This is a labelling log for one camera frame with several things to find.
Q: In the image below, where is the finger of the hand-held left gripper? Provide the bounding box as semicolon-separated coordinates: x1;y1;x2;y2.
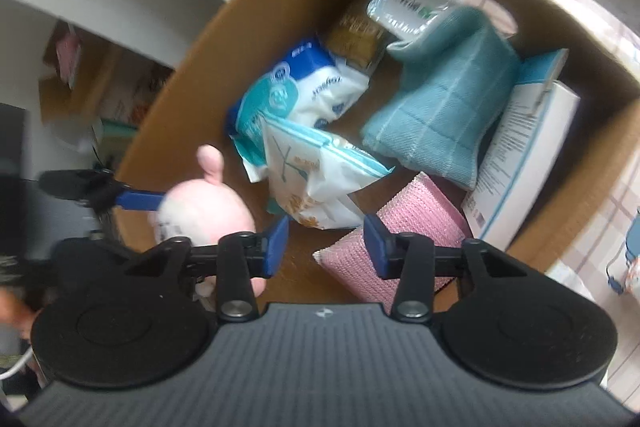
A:
39;169;168;214

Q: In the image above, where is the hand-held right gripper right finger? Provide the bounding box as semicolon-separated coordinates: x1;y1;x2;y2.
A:
363;214;531;323

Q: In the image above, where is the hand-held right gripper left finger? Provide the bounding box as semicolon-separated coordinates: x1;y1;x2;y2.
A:
122;216;291;322

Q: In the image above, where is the pink textured cleaning cloth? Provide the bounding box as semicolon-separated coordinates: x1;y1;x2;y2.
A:
312;172;468;303

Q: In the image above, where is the pink plush toy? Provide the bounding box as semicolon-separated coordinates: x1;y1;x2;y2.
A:
150;144;268;298

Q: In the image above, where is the white blue zip pouch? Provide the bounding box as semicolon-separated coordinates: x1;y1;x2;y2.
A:
260;114;396;230

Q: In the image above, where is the teal checked towel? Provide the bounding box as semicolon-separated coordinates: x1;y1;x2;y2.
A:
360;6;521;190

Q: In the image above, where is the tall white carton box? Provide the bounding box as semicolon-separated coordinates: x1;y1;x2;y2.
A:
460;48;582;253

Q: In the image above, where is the small gold box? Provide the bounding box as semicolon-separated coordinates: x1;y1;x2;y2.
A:
325;0;393;70

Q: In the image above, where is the printed brown carton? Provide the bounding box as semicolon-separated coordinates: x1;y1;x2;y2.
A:
39;21;173;138

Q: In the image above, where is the checked printed tablecloth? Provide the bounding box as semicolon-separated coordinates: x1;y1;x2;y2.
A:
425;0;640;408

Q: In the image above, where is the white cable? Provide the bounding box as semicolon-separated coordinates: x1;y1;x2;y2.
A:
0;349;33;382

